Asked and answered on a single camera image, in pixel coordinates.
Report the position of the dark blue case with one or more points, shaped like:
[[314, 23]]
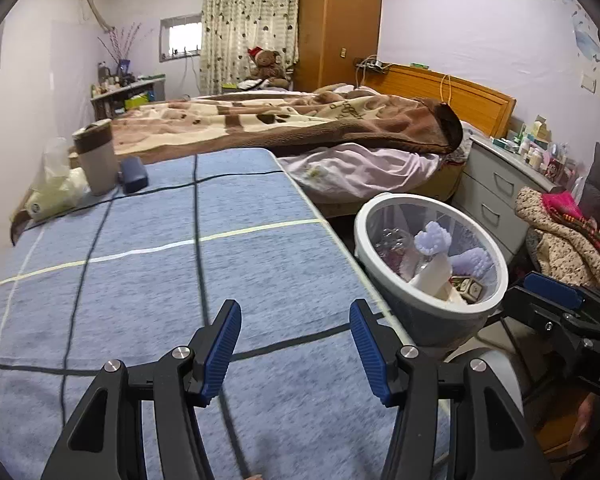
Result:
[[134, 175]]

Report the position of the cluster of bottles and boxes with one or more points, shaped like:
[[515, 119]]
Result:
[[535, 152]]

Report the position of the green box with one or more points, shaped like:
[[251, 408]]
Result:
[[139, 101]]

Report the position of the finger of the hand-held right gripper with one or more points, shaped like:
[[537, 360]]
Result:
[[555, 290], [540, 310]]

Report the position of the soft tissue pack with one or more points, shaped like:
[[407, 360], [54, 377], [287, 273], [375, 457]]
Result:
[[55, 192]]

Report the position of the cluttered side desk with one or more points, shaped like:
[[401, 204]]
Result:
[[107, 102]]

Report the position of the white waste bin with liner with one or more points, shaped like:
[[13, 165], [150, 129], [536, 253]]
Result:
[[430, 320]]

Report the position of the magenta plaid cloth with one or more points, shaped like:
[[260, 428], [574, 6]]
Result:
[[555, 205]]

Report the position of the grey drawer nightstand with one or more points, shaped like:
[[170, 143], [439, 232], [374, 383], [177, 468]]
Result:
[[490, 180]]

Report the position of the vase with branches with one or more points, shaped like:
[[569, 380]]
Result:
[[125, 65]]

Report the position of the white paper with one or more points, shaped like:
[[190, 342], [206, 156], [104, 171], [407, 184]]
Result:
[[432, 275]]

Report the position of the white wall switch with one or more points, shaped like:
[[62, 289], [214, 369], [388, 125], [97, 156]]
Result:
[[588, 83]]

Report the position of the patterned carton box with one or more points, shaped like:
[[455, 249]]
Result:
[[472, 290]]

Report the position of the pink bedsheet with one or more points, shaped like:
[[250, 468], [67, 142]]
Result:
[[360, 170]]

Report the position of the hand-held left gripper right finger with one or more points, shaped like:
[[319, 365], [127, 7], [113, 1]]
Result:
[[372, 355]]

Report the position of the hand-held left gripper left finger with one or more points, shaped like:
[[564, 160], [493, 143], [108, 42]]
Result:
[[220, 355]]

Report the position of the heart print curtain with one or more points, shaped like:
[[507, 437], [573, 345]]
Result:
[[240, 20]]

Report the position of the wooden bed headboard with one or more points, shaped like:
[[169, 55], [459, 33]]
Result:
[[480, 97]]

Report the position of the person's right hand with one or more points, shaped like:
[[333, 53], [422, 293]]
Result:
[[590, 417]]

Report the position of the small window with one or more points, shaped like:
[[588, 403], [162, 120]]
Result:
[[185, 37]]

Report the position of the floral padded jacket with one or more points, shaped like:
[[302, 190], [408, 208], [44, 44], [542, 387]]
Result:
[[560, 245]]

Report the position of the grey tumbler with brown lid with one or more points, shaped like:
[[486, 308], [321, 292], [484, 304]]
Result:
[[97, 165]]

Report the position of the brown teddy bear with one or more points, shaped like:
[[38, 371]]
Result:
[[267, 62]]

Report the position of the brown printed blanket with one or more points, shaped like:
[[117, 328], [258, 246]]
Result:
[[280, 120]]

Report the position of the wooden wardrobe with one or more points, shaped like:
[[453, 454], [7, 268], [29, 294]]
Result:
[[340, 20]]

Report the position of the blue plaid table cover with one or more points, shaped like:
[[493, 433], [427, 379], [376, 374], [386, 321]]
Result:
[[155, 285]]

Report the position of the foam fruit net sleeve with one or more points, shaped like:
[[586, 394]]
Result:
[[472, 260], [432, 240]]

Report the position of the clear plastic bottle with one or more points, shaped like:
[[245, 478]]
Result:
[[392, 242]]

